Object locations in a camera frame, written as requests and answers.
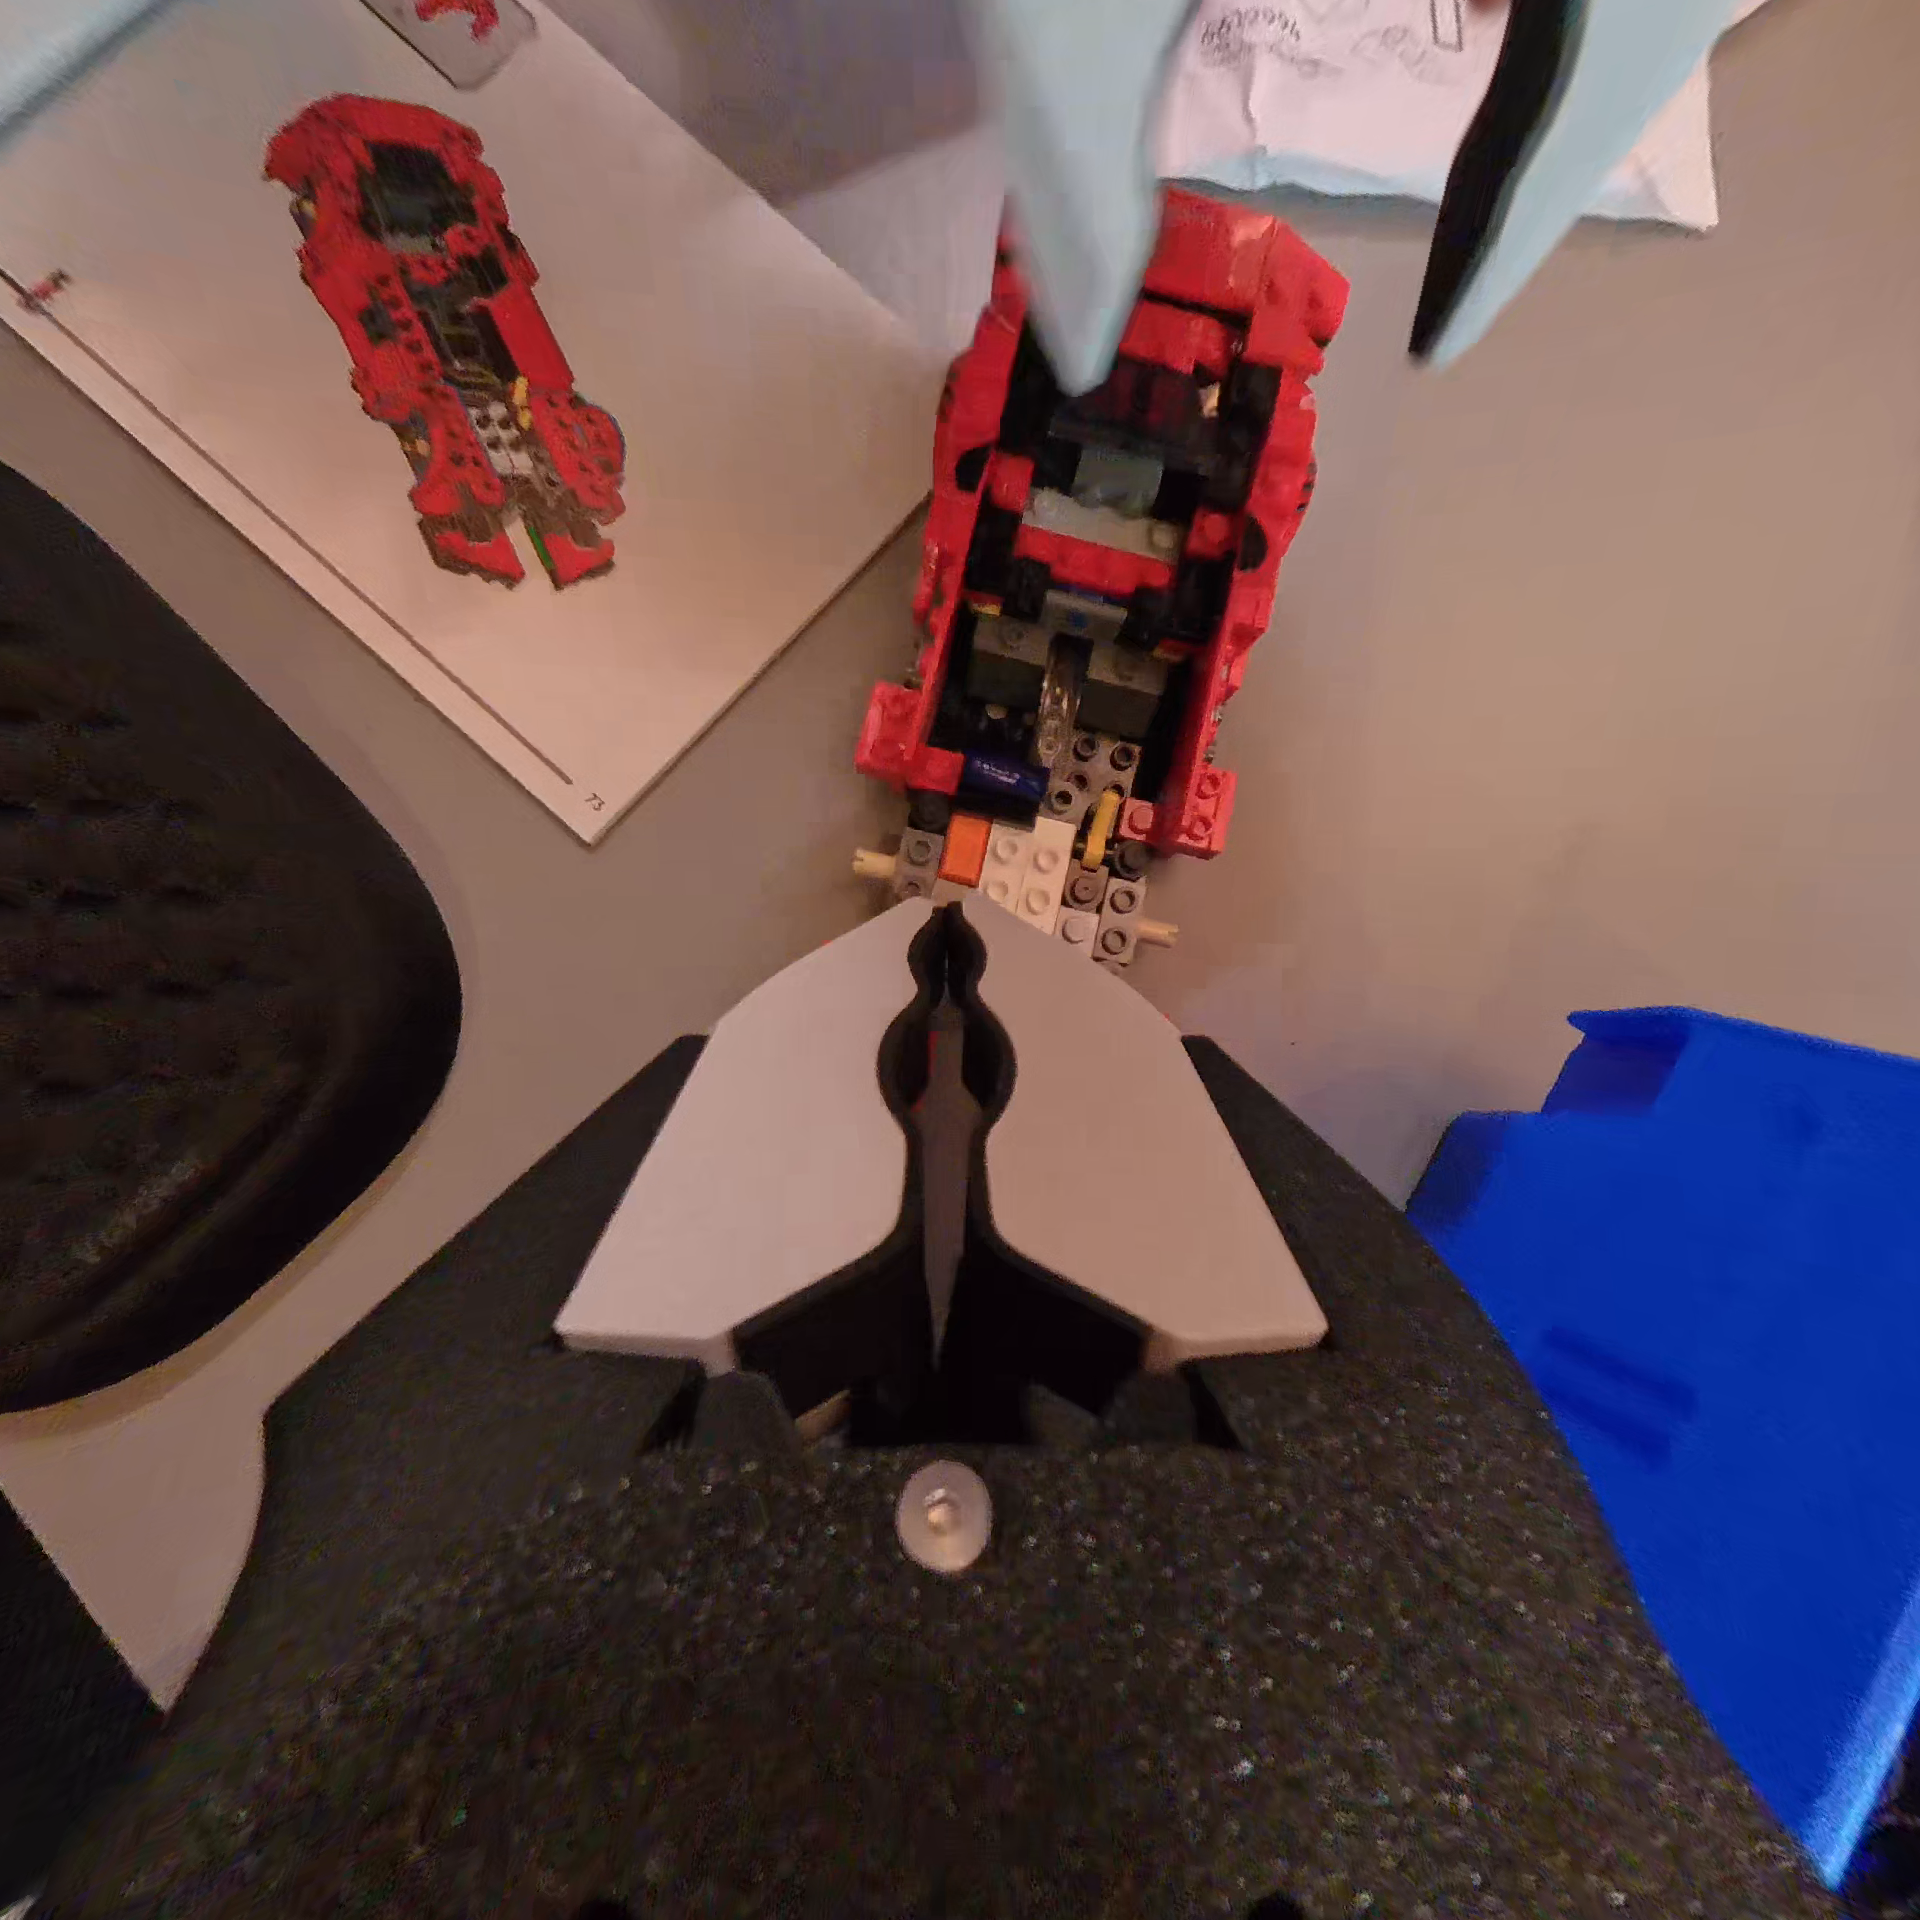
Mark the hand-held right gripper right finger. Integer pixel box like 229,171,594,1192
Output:
962,899,1329,1376

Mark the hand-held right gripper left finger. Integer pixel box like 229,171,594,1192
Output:
553,899,962,1380

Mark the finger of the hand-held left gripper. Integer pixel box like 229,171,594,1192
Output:
962,0,1202,401
1409,0,1772,372

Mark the red brick toy car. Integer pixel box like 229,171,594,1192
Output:
855,183,1348,969

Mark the brick model instruction booklet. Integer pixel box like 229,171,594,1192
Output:
0,0,962,846

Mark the white crumpled paper sheet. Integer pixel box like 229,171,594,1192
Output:
1155,0,1721,231

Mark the blue plastic bin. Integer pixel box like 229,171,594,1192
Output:
1409,1004,1920,1893

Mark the black bumpy seat cushion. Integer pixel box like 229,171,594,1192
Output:
0,455,463,1417

